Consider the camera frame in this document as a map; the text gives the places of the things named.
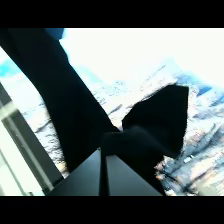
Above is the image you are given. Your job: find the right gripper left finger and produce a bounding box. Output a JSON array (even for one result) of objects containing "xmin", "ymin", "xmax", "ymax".
[{"xmin": 47, "ymin": 149, "xmax": 102, "ymax": 197}]

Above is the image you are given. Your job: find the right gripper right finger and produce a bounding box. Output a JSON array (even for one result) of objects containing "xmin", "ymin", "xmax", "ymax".
[{"xmin": 105, "ymin": 154, "xmax": 162, "ymax": 197}]

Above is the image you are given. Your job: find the black garment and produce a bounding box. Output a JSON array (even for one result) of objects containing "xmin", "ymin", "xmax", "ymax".
[{"xmin": 0, "ymin": 27, "xmax": 190, "ymax": 197}]

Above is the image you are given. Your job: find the silver frame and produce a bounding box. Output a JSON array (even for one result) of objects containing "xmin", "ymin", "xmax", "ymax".
[{"xmin": 0, "ymin": 99, "xmax": 46, "ymax": 197}]

